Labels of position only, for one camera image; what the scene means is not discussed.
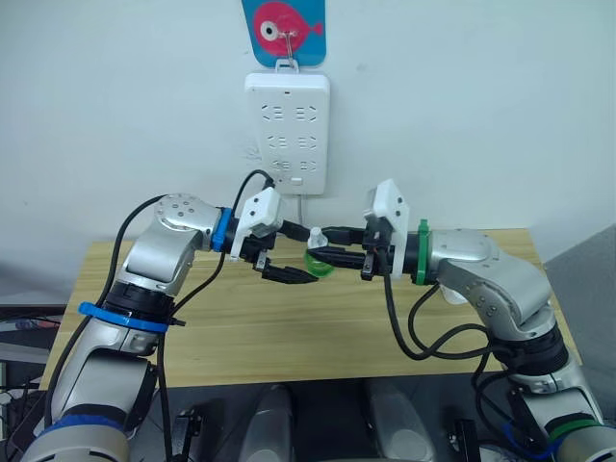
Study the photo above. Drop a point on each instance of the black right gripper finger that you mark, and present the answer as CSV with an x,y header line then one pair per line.
x,y
349,235
339,257

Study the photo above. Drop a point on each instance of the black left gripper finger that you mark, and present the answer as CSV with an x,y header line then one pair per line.
x,y
292,230
289,275

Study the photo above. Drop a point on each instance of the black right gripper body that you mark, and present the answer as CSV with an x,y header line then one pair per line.
x,y
380,255

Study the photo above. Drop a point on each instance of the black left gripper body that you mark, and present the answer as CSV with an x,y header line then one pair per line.
x,y
250,248

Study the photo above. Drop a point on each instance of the green liquid bottle white cap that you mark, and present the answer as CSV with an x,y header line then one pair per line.
x,y
320,271

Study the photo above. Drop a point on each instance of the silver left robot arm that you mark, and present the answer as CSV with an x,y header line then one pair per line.
x,y
159,250

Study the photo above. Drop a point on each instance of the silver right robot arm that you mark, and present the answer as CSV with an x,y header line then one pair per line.
x,y
481,269

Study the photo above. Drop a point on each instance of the white repellent heater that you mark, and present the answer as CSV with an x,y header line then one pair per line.
x,y
452,296

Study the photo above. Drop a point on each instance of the grey rounded robot leg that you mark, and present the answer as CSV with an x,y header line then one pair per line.
x,y
399,426
269,423

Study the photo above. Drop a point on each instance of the blue hook plate pink fish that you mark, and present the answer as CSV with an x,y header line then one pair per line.
x,y
262,43

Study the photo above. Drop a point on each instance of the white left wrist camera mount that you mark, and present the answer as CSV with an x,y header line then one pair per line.
x,y
262,207

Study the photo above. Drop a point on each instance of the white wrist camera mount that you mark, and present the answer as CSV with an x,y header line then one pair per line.
x,y
392,202
262,207

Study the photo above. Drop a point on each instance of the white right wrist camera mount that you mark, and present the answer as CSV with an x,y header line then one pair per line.
x,y
392,202

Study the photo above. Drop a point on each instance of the white wall power strip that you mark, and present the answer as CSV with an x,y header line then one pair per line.
x,y
289,130

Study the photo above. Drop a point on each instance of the black bracket under table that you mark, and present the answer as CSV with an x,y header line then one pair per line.
x,y
463,438
188,428

